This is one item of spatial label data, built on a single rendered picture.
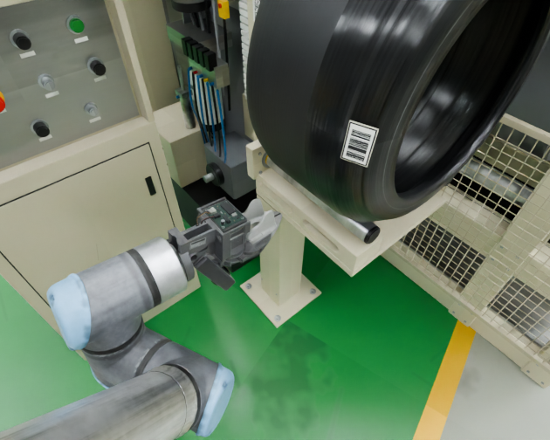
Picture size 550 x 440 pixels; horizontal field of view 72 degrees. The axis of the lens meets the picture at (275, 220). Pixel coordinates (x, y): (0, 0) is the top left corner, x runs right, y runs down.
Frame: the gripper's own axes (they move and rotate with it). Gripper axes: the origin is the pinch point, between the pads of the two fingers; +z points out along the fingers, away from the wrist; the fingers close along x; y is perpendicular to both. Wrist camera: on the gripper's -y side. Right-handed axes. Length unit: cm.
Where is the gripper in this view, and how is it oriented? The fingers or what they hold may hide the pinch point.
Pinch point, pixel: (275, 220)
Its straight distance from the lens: 68.4
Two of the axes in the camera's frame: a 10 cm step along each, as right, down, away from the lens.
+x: -6.4, -5.8, 5.1
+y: 1.0, -7.2, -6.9
